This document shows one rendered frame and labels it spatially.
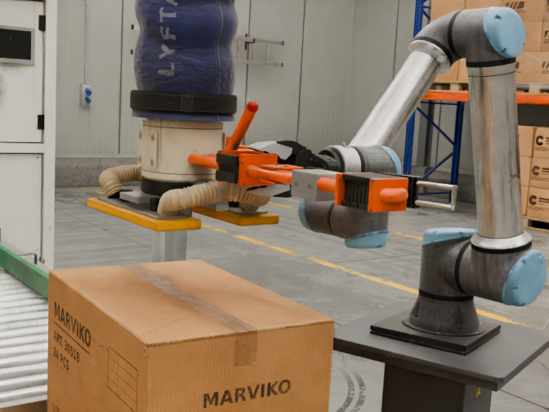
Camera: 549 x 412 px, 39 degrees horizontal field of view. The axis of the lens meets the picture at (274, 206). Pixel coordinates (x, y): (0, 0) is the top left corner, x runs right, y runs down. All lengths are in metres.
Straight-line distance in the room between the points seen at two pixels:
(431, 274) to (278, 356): 0.74
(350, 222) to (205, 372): 0.46
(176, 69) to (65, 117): 9.80
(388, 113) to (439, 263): 0.48
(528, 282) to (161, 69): 1.05
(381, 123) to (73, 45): 9.73
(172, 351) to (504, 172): 0.96
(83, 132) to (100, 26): 1.51
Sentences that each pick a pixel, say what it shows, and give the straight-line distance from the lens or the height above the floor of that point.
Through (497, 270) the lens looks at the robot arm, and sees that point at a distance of 2.01.
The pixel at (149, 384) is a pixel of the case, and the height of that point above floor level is 0.87.
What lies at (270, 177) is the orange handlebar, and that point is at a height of 1.23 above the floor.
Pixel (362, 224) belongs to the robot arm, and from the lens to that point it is 1.63.
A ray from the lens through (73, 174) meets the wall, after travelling 11.29.
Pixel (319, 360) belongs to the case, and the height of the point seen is 0.86.
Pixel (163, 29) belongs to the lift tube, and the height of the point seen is 1.50.
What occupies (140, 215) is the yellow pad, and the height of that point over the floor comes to 1.13.
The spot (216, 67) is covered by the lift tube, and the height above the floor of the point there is 1.43.
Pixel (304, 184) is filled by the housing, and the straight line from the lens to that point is 1.28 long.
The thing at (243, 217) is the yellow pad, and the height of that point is 1.13.
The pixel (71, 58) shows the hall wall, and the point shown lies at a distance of 11.37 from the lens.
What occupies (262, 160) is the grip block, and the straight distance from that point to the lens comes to 1.44.
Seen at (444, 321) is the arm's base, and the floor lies 0.81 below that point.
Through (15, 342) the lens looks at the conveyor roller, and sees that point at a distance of 2.71.
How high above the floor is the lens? 1.37
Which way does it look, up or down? 8 degrees down
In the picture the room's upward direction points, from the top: 3 degrees clockwise
